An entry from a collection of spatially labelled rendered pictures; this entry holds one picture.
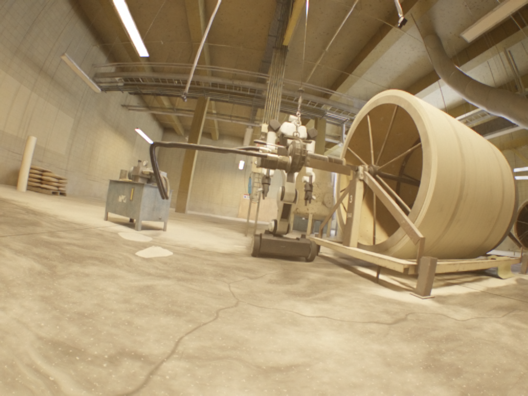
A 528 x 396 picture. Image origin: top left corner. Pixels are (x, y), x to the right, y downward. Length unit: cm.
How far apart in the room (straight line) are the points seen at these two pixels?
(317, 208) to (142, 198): 504
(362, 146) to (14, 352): 325
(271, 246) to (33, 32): 884
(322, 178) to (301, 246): 476
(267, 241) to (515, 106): 565
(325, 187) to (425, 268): 554
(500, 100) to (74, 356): 657
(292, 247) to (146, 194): 164
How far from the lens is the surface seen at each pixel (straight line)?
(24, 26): 877
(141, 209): 261
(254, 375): 56
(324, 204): 664
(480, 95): 659
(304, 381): 57
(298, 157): 187
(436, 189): 170
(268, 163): 188
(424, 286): 146
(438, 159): 172
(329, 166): 199
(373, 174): 224
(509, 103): 607
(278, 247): 203
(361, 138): 301
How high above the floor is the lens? 36
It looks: 5 degrees up
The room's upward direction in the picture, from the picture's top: 8 degrees clockwise
